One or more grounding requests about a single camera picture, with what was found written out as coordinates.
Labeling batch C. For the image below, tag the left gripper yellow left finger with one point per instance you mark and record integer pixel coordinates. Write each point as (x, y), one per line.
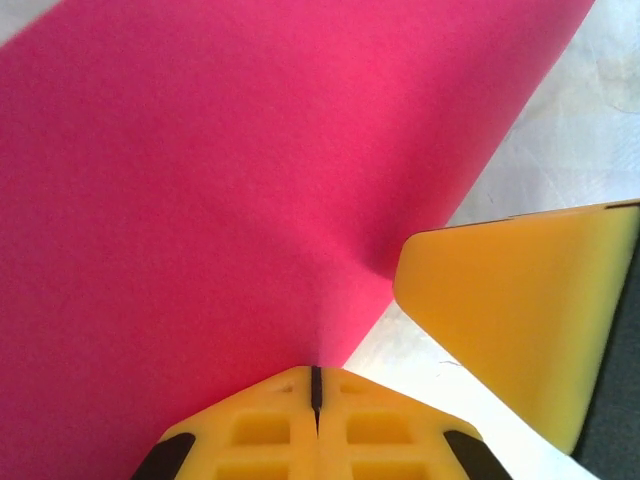
(250, 440)

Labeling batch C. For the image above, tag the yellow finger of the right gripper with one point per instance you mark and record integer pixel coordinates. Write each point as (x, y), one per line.
(500, 310)

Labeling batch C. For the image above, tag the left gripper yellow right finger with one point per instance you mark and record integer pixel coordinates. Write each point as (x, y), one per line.
(390, 440)

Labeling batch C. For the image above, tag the pink square paper sheet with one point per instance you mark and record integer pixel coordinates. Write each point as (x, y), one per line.
(200, 200)

